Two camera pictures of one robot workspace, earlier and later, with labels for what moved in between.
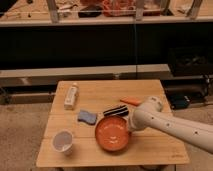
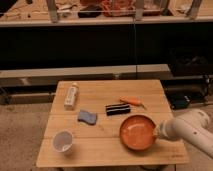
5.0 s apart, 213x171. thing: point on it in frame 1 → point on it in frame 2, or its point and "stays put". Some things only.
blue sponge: (87, 117) stays put
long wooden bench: (48, 78) stays put
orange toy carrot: (131, 100) stays put
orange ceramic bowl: (112, 133) → (138, 132)
